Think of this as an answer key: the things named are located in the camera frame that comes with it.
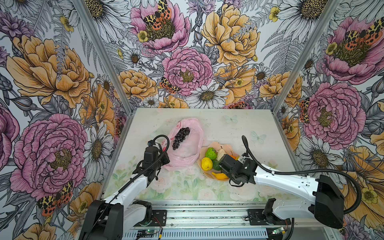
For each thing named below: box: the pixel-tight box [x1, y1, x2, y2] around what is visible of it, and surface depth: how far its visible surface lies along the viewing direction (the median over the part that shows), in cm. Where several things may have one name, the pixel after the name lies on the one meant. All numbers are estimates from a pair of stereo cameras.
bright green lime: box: [205, 147, 217, 160], surface depth 91 cm
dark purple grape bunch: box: [172, 127, 190, 151], surface depth 104 cm
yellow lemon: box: [201, 157, 213, 171], surface depth 87 cm
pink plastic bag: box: [164, 118, 205, 171], surface depth 98 cm
